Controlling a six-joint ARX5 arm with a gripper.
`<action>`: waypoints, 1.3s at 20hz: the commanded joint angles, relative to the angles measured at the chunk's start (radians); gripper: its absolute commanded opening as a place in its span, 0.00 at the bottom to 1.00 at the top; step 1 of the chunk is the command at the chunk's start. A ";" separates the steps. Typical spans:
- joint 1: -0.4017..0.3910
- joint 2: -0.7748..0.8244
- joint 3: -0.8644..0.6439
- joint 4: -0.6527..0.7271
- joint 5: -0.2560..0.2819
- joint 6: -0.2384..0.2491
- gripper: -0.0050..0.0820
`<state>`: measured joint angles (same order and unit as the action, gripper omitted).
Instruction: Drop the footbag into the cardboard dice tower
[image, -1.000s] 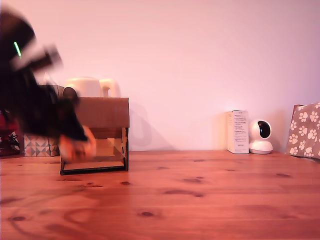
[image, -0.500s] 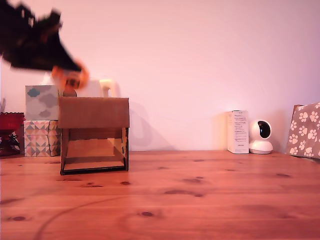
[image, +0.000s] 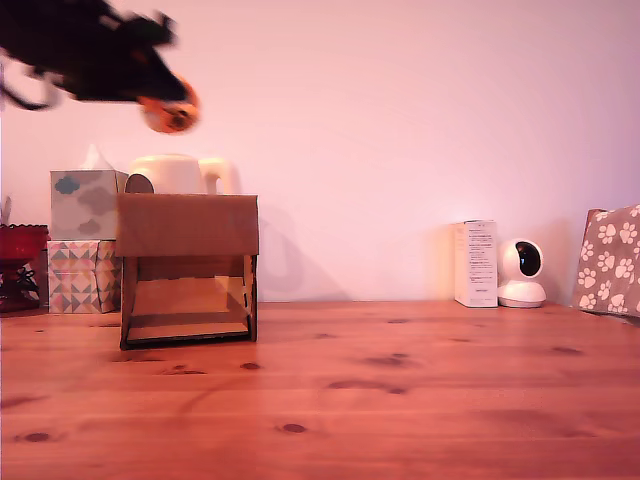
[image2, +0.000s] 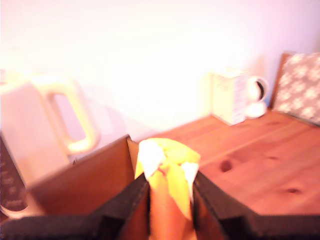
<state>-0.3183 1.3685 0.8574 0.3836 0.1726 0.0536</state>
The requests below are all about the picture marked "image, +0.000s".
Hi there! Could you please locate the triangle pattern tissue box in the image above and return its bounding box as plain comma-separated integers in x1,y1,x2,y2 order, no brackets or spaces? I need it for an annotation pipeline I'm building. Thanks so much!
47,239,124,315

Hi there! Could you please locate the black looping cable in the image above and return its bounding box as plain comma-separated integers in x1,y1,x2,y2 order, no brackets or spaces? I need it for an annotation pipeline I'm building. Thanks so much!
0,63,67,112

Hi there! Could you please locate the cloud print tissue box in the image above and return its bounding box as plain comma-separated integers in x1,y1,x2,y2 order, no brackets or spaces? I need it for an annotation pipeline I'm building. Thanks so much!
49,169,130,242

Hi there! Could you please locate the paw print fabric bag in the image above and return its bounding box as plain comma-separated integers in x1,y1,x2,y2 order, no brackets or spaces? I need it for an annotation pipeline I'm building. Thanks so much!
570,204,640,320

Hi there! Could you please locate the small white round camera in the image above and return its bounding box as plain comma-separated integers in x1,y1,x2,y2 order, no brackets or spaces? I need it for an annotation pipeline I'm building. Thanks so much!
496,237,547,310

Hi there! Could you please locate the cream kettle with handle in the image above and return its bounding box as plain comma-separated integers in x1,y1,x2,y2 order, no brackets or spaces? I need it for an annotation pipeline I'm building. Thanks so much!
128,154,236,197

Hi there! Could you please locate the white tissue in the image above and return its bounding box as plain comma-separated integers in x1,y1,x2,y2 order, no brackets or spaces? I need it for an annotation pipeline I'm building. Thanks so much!
78,143,114,173

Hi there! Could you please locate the dark round-topped disc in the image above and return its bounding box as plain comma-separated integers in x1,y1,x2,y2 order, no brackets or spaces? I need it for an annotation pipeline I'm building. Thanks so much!
124,173,156,196

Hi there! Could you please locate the red glass bowl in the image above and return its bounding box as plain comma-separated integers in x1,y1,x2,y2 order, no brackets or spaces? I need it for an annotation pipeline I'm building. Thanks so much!
0,224,51,314

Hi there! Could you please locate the orange and white footbag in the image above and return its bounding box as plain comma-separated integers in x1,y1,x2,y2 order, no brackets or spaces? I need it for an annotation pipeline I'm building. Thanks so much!
136,79,202,136

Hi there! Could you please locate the cardboard dice tower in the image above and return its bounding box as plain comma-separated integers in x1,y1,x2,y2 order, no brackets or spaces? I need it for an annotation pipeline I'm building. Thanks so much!
115,193,261,351

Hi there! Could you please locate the white printed carton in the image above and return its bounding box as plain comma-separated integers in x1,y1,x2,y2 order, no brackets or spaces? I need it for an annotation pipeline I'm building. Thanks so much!
453,220,499,309

